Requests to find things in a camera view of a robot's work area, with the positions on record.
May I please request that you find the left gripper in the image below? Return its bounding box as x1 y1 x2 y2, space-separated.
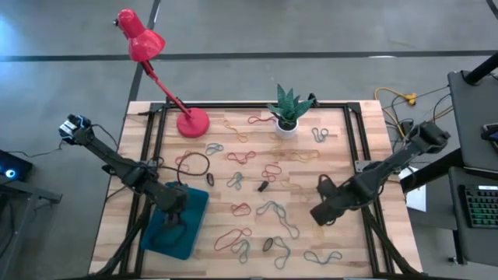
157 181 190 231

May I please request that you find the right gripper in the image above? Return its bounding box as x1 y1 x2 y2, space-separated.
310 181 366 228

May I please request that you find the long teal rubber band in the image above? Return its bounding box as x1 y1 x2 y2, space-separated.
255 200 301 240

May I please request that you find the long red rubber band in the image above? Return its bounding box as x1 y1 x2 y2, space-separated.
213 227 253 252

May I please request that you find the teal plastic bin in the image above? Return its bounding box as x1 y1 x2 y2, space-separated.
139 181 210 261

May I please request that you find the green plant in white pot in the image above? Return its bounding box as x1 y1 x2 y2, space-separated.
266 83 315 140

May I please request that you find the white paper sheet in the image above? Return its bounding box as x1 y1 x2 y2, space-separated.
397 166 428 213

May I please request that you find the red desk lamp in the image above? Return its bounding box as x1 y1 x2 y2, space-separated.
113 8 211 139

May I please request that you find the black desk beam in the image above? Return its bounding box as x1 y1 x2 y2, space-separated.
399 147 465 194

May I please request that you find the black metal stand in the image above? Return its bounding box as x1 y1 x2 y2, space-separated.
0 177 63 280

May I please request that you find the dark grey desk top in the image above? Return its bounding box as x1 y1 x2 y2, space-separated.
447 69 498 175
447 166 498 268

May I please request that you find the black backlit keyboard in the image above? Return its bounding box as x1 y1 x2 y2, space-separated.
462 184 498 229

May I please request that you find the black computer with blue light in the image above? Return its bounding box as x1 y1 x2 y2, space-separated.
0 149 34 184

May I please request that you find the black smartphone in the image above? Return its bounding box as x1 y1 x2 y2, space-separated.
480 122 498 153

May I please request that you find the black round pole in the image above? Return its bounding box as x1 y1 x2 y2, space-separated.
465 51 498 86

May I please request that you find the black braided camera cable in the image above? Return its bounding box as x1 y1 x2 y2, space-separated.
317 173 331 195
159 151 212 187

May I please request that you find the black floor cable bundle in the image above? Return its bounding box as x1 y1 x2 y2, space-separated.
383 86 455 143

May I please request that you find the yellow cable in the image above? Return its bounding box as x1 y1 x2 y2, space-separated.
373 86 418 138

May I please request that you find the thin black floor cable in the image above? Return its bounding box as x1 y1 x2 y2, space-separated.
6 139 65 159

